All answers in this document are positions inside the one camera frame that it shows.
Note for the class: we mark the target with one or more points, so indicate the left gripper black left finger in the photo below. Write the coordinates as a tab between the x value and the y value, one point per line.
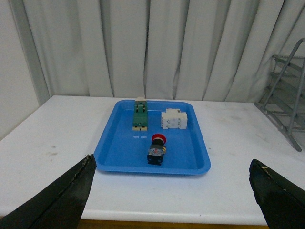
60	205

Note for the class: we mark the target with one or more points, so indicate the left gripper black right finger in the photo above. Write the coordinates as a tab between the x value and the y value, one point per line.
281	201

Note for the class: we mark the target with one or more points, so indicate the red emergency stop button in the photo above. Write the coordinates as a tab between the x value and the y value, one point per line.
157	150

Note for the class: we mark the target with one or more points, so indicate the silver mesh tray rack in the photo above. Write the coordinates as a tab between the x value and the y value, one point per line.
284	101

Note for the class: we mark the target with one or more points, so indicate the white circuit breaker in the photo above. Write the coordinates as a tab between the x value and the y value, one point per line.
174	119

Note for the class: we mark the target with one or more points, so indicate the white curtain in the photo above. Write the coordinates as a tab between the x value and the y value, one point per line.
208	50

